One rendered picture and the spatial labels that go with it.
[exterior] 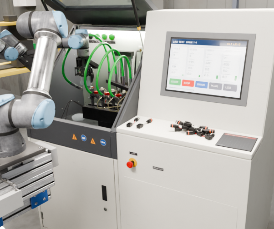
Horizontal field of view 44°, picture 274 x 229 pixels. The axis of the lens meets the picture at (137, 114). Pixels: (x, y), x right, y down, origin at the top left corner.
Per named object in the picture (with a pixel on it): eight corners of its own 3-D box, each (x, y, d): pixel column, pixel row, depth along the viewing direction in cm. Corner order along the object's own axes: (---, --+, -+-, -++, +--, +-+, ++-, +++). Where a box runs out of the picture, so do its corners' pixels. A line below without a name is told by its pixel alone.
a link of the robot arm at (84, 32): (72, 30, 191) (77, 28, 199) (74, 49, 195) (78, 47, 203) (85, 30, 190) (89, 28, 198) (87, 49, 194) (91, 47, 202)
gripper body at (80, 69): (74, 77, 202) (73, 57, 198) (83, 73, 209) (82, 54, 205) (84, 77, 198) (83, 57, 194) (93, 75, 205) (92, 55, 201)
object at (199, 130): (167, 132, 169) (167, 122, 167) (176, 125, 177) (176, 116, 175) (211, 141, 157) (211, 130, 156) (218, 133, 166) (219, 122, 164)
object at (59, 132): (31, 138, 216) (28, 114, 210) (36, 135, 219) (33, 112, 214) (111, 158, 185) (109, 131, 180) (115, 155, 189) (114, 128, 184)
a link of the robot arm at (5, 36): (-6, 40, 196) (4, 30, 200) (9, 53, 200) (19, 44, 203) (-4, 36, 189) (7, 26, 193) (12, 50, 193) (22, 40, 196)
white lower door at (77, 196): (42, 226, 239) (29, 138, 216) (44, 225, 241) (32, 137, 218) (118, 259, 207) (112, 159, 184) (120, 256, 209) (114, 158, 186)
